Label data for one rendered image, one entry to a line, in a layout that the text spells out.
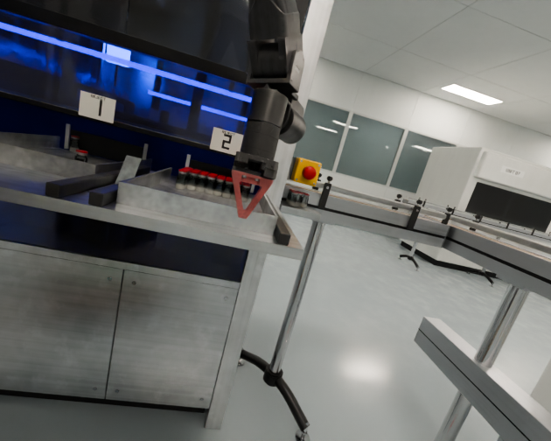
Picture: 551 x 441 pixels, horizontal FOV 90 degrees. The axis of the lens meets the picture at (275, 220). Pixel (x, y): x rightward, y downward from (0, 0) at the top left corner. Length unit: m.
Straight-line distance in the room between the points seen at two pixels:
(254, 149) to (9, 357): 1.06
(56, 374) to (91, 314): 0.25
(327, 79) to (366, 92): 0.81
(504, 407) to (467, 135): 6.36
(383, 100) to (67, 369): 5.91
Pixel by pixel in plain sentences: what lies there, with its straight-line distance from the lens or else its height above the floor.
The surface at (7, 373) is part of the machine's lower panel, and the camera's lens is 1.31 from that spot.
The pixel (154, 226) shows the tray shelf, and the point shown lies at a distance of 0.45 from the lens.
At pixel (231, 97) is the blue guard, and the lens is 0.83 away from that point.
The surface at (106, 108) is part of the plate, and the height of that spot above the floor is 1.02.
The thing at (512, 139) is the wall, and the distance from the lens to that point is 7.90.
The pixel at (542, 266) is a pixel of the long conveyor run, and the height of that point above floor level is 0.92.
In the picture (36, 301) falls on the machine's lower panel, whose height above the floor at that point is 0.43.
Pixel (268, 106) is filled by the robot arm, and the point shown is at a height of 1.08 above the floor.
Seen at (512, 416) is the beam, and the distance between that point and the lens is 1.13.
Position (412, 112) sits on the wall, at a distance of 6.43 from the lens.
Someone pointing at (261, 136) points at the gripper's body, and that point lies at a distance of 0.44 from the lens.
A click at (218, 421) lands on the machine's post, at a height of 0.04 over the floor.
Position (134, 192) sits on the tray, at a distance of 0.49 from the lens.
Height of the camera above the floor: 1.01
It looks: 12 degrees down
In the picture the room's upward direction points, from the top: 15 degrees clockwise
